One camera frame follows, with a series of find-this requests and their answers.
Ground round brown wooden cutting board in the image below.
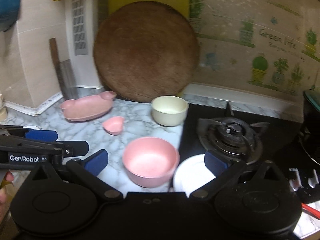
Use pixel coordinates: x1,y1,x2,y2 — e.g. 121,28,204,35
93,1,200,102

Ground blue hanging basin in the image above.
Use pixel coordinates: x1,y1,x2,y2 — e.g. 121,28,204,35
0,0,21,32

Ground stove control knob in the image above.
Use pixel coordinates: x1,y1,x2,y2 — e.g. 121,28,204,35
307,169,319,189
289,168,302,191

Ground person's left hand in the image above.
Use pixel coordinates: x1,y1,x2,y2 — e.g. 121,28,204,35
0,171,14,221

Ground black gas stove top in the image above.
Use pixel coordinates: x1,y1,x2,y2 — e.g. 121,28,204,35
178,103,319,204

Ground black pot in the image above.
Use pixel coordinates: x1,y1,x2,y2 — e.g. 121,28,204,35
300,89,320,165

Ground pink round bowl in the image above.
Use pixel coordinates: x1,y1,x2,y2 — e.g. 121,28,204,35
122,137,180,188

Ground white round plate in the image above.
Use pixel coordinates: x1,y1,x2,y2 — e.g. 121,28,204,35
172,154,216,197

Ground black gas stove burner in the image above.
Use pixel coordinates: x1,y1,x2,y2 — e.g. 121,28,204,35
196,103,270,165

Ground pink heart-shaped small dish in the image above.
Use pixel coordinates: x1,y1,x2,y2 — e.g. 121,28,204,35
102,116,124,135

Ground cream round bowl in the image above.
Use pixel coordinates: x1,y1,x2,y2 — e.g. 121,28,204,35
151,96,189,127

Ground cleaver with wooden handle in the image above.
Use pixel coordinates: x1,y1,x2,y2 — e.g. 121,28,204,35
49,38,79,100

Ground red hose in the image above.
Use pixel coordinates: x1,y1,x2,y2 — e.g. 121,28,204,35
301,203,320,221

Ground pink bear-shaped plate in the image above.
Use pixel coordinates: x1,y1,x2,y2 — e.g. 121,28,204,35
60,91,117,122

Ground grey vent grille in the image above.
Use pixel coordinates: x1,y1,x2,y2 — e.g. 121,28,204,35
97,0,108,26
72,0,88,56

